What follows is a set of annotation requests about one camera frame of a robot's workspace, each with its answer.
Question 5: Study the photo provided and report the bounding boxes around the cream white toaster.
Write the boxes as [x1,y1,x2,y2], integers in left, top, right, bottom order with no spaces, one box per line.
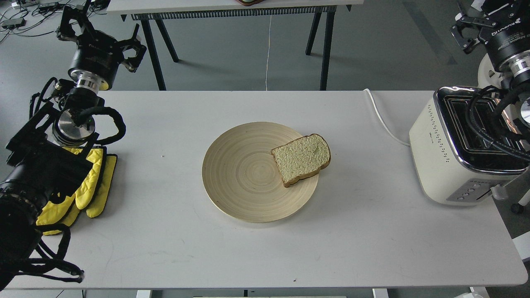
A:
[409,86,528,206]

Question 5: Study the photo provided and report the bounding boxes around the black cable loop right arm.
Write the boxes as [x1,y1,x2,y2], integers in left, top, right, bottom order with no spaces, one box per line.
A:
[465,85,530,163]

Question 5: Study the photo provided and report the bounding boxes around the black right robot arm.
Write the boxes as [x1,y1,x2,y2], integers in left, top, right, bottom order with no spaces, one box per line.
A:
[450,10,529,90]

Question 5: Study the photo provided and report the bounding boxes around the round bamboo plate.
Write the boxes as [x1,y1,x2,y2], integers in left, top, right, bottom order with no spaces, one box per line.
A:
[201,121,318,223]

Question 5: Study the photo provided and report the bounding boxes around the cables and adapters on floor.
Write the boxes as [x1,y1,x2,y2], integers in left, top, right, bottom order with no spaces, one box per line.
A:
[0,0,89,44]

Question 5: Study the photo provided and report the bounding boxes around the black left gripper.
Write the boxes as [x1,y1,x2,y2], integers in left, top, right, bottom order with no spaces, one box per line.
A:
[56,6,147,91]

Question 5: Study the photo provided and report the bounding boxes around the slice of brown bread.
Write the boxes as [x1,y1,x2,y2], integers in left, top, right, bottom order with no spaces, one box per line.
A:
[270,134,331,188]

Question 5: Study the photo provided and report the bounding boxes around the background table with black legs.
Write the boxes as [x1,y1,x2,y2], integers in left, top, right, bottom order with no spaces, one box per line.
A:
[106,0,365,91]

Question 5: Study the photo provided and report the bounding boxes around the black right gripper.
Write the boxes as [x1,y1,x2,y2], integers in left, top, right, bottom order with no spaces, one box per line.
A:
[450,13,530,72]

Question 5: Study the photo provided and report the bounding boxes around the white toaster power cable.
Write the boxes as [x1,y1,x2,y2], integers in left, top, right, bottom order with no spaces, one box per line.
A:
[363,88,411,147]

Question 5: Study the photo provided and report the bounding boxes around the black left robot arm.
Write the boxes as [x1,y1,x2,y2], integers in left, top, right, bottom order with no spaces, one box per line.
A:
[1,2,147,290]

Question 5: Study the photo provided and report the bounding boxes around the thin white hanging cable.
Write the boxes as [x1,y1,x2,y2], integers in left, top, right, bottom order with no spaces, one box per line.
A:
[265,15,272,91]

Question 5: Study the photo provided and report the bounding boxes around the yellow oven mitt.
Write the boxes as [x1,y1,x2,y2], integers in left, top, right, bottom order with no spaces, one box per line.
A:
[36,147,118,227]

